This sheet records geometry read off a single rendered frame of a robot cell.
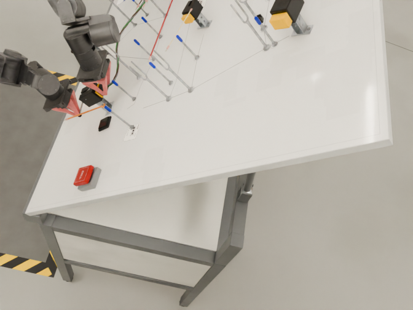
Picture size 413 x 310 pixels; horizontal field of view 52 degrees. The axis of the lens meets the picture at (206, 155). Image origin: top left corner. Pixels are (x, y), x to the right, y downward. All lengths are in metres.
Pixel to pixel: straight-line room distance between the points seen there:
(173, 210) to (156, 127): 0.44
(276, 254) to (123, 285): 0.81
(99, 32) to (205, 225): 0.70
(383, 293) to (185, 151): 1.84
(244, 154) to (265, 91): 0.15
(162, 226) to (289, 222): 1.17
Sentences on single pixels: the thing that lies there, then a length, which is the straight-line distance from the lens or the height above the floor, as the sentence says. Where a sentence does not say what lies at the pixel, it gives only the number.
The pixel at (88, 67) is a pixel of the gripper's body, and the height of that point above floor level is 1.24.
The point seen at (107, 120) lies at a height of 1.08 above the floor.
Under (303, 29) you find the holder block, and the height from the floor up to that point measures 1.52.
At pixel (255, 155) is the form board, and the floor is 1.45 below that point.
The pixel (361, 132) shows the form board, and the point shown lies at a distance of 0.72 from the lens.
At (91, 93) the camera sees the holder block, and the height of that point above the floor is 1.13.
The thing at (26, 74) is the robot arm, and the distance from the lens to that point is 1.19.
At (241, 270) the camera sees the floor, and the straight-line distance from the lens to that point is 2.26.
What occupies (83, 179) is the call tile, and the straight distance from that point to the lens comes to 1.10.
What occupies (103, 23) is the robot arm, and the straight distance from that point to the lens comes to 1.08.
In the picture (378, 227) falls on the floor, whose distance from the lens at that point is 2.69.
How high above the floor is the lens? 2.11
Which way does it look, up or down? 59 degrees down
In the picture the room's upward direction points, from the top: 23 degrees clockwise
